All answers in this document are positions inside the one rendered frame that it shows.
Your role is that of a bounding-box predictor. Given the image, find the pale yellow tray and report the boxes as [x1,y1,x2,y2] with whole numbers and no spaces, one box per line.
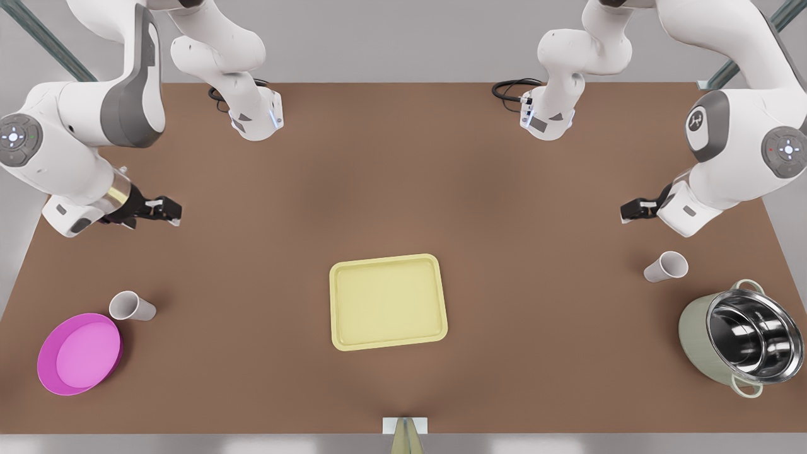
[329,253,449,352]

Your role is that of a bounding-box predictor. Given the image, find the white cup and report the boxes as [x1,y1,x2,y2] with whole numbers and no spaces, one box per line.
[644,251,689,283]
[109,291,157,322]

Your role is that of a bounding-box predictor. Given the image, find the magenta bowl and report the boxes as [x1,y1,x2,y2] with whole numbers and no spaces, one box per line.
[37,313,123,397]

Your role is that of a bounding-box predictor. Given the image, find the green steel pot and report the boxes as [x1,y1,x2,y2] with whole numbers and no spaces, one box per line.
[678,279,805,399]

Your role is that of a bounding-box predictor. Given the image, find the black cable loop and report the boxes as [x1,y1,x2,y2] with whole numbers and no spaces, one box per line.
[492,78,545,114]
[208,78,270,114]

